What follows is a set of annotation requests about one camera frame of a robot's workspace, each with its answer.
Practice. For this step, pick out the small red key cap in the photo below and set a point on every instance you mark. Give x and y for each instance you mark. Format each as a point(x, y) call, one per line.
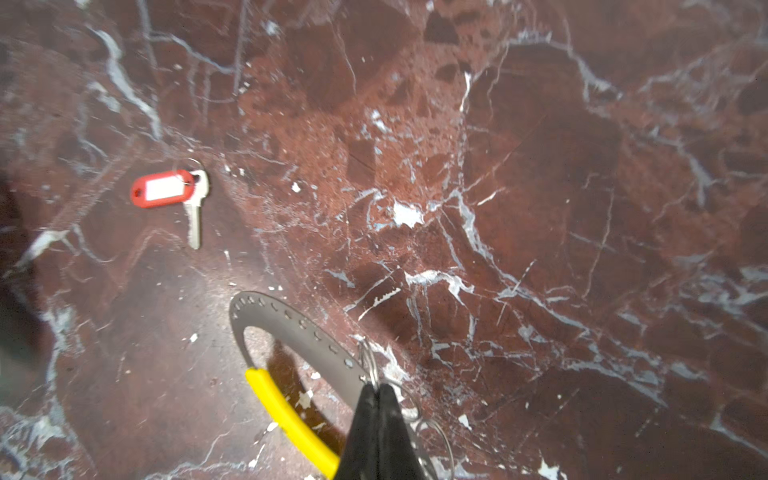
point(188, 188)

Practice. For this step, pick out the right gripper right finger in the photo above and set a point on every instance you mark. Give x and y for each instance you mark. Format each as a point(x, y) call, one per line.
point(397, 459)

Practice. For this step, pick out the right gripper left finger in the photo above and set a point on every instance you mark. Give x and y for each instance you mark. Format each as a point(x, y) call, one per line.
point(359, 459)

